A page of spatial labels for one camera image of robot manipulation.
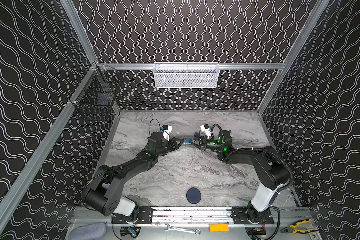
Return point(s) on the yellow handled pliers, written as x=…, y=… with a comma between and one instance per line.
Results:
x=296, y=228

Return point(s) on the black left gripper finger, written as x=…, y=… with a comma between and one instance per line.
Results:
x=176, y=146
x=180, y=140

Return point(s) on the white wire basket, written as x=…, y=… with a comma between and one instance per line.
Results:
x=182, y=75

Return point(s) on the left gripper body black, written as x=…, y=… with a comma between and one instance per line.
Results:
x=172, y=144

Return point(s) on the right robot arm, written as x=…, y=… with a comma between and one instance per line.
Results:
x=273, y=172

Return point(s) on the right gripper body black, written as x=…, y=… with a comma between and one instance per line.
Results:
x=202, y=143

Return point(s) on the black wire basket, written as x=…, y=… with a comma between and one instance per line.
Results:
x=96, y=102

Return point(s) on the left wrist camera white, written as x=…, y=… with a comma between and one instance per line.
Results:
x=166, y=130

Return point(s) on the grey cloth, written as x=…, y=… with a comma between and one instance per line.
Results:
x=94, y=231

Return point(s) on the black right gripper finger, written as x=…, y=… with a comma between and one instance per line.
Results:
x=200, y=147
x=198, y=139

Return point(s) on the yellow label block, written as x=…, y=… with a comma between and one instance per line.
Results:
x=216, y=228

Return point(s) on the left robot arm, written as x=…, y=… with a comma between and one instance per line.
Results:
x=104, y=192

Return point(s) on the steel wrench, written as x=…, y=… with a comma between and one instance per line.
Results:
x=184, y=230

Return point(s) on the dark round disc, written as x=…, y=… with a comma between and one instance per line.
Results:
x=193, y=196

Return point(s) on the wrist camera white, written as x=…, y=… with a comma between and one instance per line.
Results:
x=166, y=130
x=206, y=130

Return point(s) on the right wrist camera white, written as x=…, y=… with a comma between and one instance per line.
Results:
x=206, y=130

